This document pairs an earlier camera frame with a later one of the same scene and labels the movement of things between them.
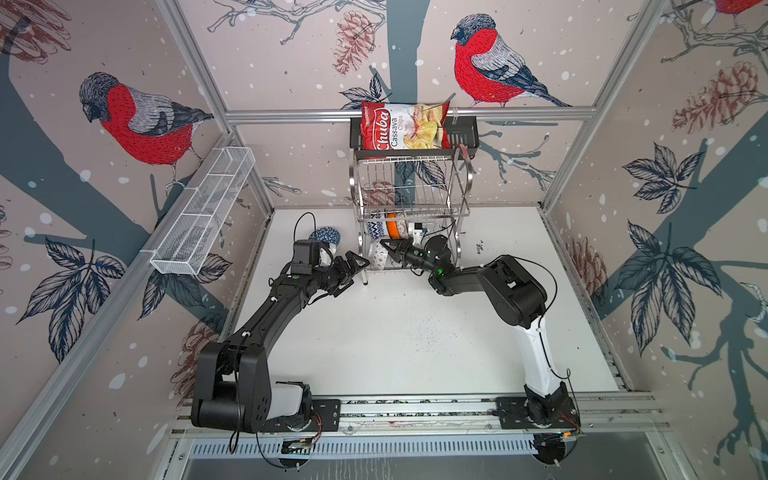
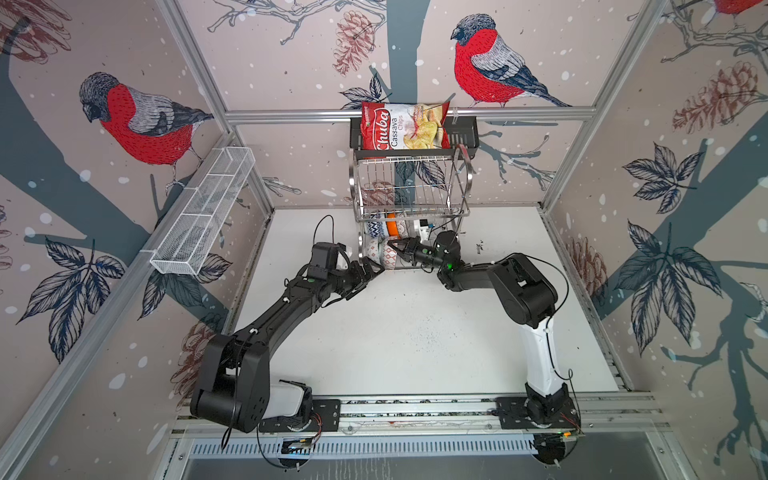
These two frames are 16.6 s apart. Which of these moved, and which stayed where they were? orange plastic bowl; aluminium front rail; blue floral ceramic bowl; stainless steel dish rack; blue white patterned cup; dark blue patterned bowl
Moved: dark blue patterned bowl
Stayed: aluminium front rail; stainless steel dish rack; blue white patterned cup; orange plastic bowl; blue floral ceramic bowl
